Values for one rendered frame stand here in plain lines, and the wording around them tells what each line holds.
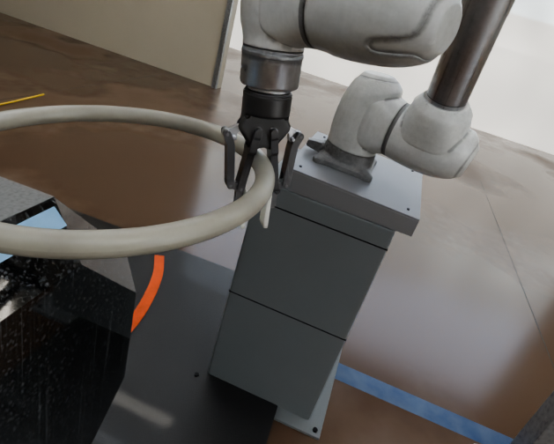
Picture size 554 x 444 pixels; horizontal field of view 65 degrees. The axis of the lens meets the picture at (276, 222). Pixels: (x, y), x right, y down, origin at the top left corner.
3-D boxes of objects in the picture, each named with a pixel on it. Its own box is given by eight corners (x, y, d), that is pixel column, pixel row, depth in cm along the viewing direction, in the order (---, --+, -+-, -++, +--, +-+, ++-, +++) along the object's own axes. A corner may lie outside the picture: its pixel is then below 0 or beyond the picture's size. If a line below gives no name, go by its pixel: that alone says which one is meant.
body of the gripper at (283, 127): (287, 84, 69) (279, 139, 74) (235, 80, 67) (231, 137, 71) (303, 95, 63) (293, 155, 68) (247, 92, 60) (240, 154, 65)
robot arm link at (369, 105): (340, 130, 138) (365, 61, 127) (391, 154, 132) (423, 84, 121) (317, 138, 126) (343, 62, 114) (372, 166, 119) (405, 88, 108)
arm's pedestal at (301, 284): (239, 302, 198) (286, 138, 161) (342, 346, 190) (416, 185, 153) (187, 379, 154) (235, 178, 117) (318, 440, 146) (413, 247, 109)
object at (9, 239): (-246, 238, 40) (-261, 210, 38) (16, 106, 83) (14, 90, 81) (280, 285, 44) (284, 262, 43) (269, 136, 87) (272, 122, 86)
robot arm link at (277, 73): (235, 40, 65) (232, 80, 67) (250, 49, 57) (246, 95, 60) (292, 46, 67) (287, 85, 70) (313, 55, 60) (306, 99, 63)
